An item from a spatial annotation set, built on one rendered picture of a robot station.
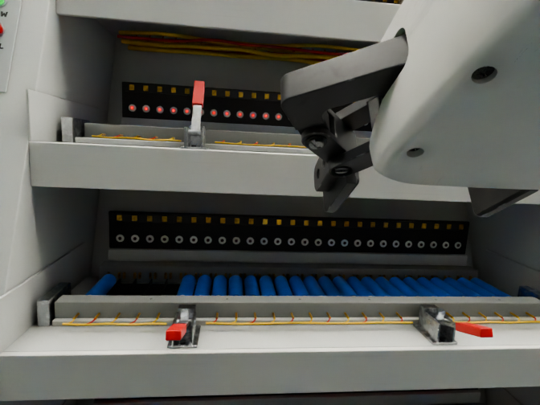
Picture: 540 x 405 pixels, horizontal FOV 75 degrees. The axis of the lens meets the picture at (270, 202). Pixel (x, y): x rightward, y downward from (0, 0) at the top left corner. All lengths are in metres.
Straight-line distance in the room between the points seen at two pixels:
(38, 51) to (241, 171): 0.24
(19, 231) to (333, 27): 0.41
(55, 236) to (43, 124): 0.13
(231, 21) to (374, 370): 0.41
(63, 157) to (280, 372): 0.30
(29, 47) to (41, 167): 0.13
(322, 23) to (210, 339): 0.38
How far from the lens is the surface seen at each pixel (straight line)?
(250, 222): 0.51
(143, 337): 0.40
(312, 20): 0.48
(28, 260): 0.43
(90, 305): 0.43
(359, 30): 0.49
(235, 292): 0.43
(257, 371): 0.37
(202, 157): 0.38
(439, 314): 0.43
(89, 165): 0.40
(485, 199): 0.23
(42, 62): 0.46
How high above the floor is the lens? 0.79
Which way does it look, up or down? 11 degrees up
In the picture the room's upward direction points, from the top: 1 degrees clockwise
